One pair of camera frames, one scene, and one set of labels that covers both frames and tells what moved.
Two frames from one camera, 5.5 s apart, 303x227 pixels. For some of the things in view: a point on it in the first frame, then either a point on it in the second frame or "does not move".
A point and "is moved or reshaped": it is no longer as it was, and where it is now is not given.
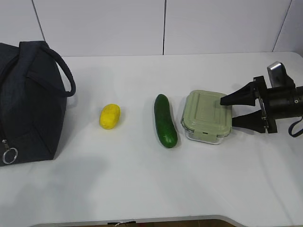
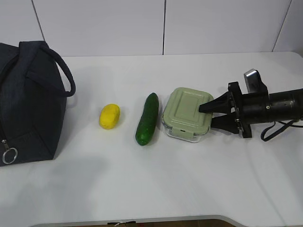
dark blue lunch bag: x=35 y=81 does not move
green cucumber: x=165 y=130 to x=147 y=123
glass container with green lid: x=204 y=119 is moved or reshaped
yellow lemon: x=109 y=116 does not move
